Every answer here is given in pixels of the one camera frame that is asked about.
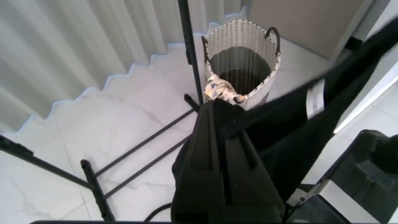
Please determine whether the white laundry basket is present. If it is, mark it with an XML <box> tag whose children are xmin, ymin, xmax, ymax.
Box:
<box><xmin>201</xmin><ymin>19</ymin><xmax>282</xmax><ymax>111</ymax></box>

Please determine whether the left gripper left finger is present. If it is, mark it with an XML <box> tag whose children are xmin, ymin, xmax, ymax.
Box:
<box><xmin>170</xmin><ymin>100</ymin><xmax>225</xmax><ymax>224</ymax></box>

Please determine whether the black cable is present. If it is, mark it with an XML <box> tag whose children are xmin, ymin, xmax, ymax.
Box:
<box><xmin>144</xmin><ymin>202</ymin><xmax>174</xmax><ymax>223</ymax></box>

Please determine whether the cream printed garment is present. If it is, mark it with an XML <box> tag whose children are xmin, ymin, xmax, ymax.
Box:
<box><xmin>203</xmin><ymin>73</ymin><xmax>249</xmax><ymax>105</ymax></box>

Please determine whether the white curtain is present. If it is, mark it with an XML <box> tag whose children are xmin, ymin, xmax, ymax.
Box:
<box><xmin>0</xmin><ymin>0</ymin><xmax>249</xmax><ymax>134</ymax></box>

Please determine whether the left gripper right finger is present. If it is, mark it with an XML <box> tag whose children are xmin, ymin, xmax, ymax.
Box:
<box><xmin>224</xmin><ymin>130</ymin><xmax>285</xmax><ymax>224</ymax></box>

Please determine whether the black garment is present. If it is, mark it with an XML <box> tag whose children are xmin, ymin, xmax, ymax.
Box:
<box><xmin>172</xmin><ymin>17</ymin><xmax>398</xmax><ymax>205</ymax></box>

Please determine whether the black clothes rack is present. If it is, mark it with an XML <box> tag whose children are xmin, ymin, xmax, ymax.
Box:
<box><xmin>0</xmin><ymin>0</ymin><xmax>205</xmax><ymax>222</ymax></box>

